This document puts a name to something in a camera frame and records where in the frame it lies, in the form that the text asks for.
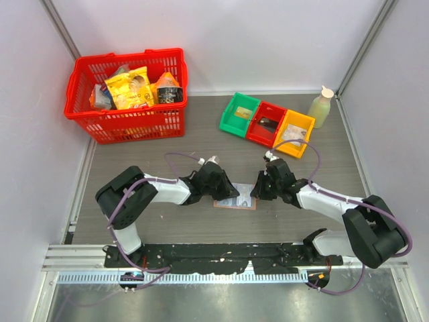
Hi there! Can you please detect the pink leather card holder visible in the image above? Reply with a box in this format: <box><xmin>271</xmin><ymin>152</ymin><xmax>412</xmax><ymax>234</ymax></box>
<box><xmin>214</xmin><ymin>197</ymin><xmax>257</xmax><ymax>210</ymax></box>

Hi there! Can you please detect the white VIP credit card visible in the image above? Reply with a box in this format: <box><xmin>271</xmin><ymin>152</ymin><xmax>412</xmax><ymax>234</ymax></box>
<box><xmin>281</xmin><ymin>124</ymin><xmax>308</xmax><ymax>147</ymax></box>

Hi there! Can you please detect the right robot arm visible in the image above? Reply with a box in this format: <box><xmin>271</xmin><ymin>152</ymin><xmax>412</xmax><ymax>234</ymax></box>
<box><xmin>251</xmin><ymin>156</ymin><xmax>411</xmax><ymax>268</ymax></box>

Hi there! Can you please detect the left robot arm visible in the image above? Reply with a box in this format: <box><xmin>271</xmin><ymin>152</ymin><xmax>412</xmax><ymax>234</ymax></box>
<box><xmin>95</xmin><ymin>156</ymin><xmax>240</xmax><ymax>267</ymax></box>

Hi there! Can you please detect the black credit card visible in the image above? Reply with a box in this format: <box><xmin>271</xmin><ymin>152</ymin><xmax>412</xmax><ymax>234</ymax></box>
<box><xmin>257</xmin><ymin>117</ymin><xmax>278</xmax><ymax>133</ymax></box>

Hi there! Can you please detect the gold credit card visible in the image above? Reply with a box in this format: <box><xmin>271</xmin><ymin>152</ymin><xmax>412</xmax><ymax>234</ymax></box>
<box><xmin>234</xmin><ymin>106</ymin><xmax>253</xmax><ymax>119</ymax></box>

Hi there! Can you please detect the red plastic bin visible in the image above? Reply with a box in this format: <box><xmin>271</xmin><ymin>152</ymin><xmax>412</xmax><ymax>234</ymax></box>
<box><xmin>245</xmin><ymin>101</ymin><xmax>288</xmax><ymax>148</ymax></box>

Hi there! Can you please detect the yellow plastic bin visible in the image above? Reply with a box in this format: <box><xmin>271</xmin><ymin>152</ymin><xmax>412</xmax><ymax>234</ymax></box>
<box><xmin>273</xmin><ymin>109</ymin><xmax>314</xmax><ymax>158</ymax></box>

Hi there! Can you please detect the green plastic bin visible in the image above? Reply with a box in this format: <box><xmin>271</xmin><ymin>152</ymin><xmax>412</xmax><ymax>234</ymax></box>
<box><xmin>219</xmin><ymin>93</ymin><xmax>261</xmax><ymax>138</ymax></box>

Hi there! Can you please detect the green lotion bottle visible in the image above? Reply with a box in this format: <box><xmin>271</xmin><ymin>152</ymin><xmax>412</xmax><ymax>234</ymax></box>
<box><xmin>308</xmin><ymin>86</ymin><xmax>334</xmax><ymax>129</ymax></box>

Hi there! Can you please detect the black round can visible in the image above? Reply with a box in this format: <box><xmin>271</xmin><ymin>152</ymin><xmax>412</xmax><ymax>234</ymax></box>
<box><xmin>157</xmin><ymin>87</ymin><xmax>184</xmax><ymax>104</ymax></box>

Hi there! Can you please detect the orange snack packet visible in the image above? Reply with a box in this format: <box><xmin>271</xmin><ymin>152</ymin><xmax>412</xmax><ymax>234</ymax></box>
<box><xmin>150</xmin><ymin>72</ymin><xmax>180</xmax><ymax>103</ymax></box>

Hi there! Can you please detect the red plastic shopping basket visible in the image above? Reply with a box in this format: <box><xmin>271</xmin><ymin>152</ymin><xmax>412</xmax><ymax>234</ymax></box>
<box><xmin>64</xmin><ymin>48</ymin><xmax>188</xmax><ymax>144</ymax></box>

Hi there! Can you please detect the yellow chips bag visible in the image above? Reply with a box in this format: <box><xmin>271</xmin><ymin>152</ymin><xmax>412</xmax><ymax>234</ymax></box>
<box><xmin>105</xmin><ymin>66</ymin><xmax>155</xmax><ymax>110</ymax></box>

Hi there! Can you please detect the grey small box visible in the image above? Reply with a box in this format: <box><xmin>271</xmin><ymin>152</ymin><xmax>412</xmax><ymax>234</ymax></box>
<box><xmin>89</xmin><ymin>84</ymin><xmax>112</xmax><ymax>110</ymax></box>

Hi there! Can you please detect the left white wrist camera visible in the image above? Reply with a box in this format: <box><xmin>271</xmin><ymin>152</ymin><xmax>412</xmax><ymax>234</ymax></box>
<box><xmin>198</xmin><ymin>155</ymin><xmax>220</xmax><ymax>166</ymax></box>

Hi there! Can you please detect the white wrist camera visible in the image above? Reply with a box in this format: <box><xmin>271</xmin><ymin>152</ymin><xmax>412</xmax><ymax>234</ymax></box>
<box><xmin>198</xmin><ymin>155</ymin><xmax>220</xmax><ymax>166</ymax></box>
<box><xmin>263</xmin><ymin>150</ymin><xmax>279</xmax><ymax>162</ymax></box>

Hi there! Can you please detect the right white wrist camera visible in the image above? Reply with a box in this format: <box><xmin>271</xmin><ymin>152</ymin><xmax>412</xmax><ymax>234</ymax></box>
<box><xmin>263</xmin><ymin>150</ymin><xmax>279</xmax><ymax>162</ymax></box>

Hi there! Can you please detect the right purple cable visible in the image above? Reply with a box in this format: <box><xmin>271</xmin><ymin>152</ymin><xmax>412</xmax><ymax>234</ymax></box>
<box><xmin>264</xmin><ymin>139</ymin><xmax>412</xmax><ymax>296</ymax></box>

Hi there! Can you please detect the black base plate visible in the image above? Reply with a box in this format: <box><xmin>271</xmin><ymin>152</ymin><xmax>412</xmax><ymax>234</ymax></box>
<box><xmin>104</xmin><ymin>241</ymin><xmax>343</xmax><ymax>274</ymax></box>

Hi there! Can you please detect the white cable duct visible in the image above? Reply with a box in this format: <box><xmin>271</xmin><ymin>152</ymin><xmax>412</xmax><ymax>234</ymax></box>
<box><xmin>57</xmin><ymin>270</ymin><xmax>308</xmax><ymax>285</ymax></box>

